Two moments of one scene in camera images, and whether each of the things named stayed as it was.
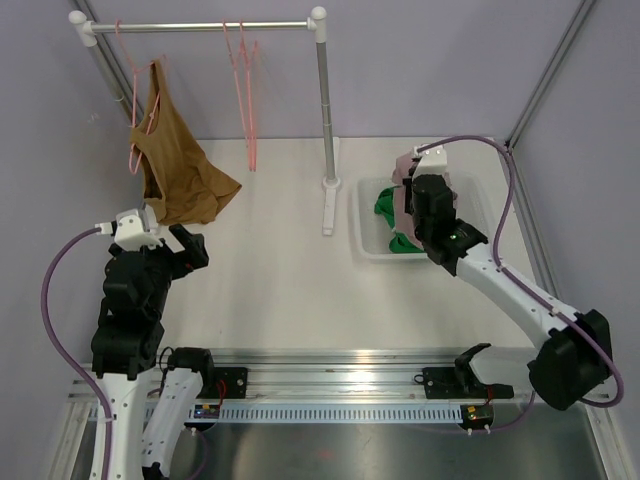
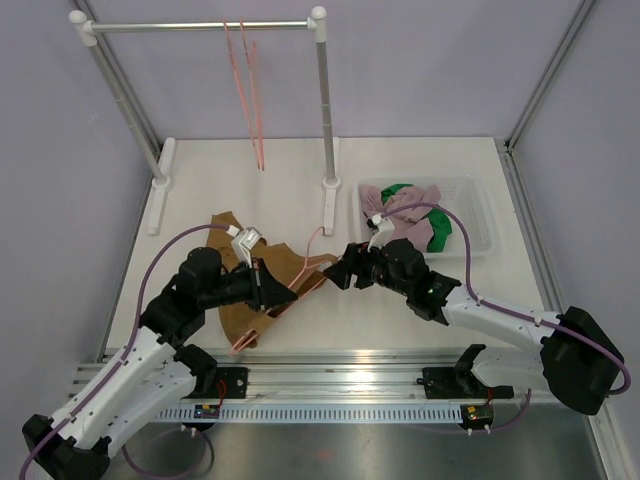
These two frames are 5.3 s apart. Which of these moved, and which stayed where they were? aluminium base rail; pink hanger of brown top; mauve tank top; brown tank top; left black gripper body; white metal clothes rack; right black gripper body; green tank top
Moved: mauve tank top; right black gripper body; brown tank top; green tank top; pink hanger of brown top; left black gripper body
Stayed: aluminium base rail; white metal clothes rack
